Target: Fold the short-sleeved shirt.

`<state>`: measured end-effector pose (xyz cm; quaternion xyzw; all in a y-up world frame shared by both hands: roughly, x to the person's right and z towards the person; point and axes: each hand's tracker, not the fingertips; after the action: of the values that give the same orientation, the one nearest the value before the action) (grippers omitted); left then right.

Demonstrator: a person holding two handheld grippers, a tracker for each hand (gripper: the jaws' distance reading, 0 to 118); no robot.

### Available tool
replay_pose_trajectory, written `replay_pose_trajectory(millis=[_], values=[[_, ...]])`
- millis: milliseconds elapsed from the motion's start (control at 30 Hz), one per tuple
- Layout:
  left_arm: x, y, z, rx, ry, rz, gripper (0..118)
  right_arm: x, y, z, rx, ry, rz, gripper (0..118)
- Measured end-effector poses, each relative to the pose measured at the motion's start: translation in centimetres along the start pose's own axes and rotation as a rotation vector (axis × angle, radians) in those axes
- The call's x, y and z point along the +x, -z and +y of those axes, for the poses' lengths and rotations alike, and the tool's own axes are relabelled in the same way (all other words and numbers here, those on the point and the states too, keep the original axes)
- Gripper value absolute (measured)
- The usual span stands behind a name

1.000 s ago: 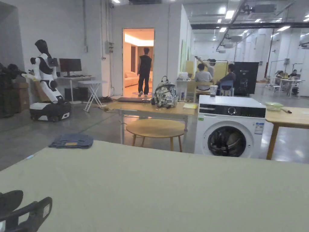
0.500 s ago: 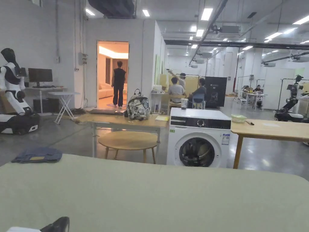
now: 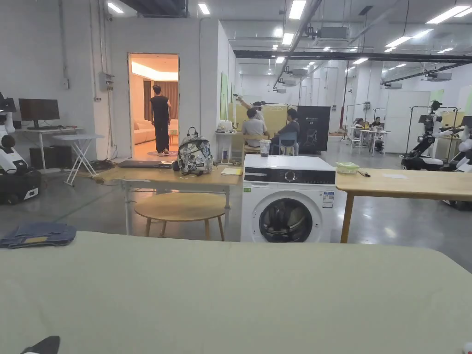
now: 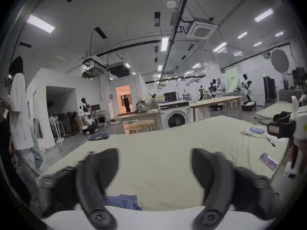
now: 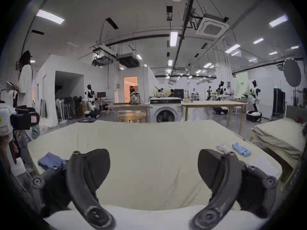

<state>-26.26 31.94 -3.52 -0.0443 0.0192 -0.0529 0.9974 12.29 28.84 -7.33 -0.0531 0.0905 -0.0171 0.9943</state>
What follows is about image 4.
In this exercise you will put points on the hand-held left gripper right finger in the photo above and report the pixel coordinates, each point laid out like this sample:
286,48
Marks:
215,178

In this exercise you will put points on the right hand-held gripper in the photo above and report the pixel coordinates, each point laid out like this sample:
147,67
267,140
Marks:
285,128

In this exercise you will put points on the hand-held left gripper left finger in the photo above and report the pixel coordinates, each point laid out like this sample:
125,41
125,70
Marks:
94,176

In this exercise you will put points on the person's right hand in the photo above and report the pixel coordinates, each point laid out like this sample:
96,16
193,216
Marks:
294,156

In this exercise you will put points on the bed with pale green sheet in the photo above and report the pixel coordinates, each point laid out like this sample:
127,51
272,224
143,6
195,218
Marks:
158,157
275,111

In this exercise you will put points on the white and blue packet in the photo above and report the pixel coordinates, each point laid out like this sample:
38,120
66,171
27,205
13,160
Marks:
254,131

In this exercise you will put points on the phone with purple screen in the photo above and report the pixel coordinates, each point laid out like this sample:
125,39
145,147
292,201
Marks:
268,161

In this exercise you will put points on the dark blue shirt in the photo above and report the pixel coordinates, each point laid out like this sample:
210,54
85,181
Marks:
123,201

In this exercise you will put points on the blue cloth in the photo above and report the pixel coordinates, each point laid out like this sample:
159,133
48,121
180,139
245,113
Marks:
98,136

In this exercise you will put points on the white humanoid robot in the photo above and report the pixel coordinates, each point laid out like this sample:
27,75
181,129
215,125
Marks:
247,92
86,115
212,89

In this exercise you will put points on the row of standing fans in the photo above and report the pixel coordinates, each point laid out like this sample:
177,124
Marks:
63,124

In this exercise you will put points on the round wooden table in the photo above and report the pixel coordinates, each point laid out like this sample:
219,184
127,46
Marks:
140,125

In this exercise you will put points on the grey studio light umbrella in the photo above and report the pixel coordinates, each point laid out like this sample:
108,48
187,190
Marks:
280,60

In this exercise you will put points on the white washing machine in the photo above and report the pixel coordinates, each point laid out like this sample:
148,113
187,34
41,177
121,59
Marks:
176,116

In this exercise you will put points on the long wooden table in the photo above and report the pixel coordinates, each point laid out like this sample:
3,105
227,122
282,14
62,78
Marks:
215,102

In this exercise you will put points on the patterned backpack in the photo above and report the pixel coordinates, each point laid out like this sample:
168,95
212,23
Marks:
141,106

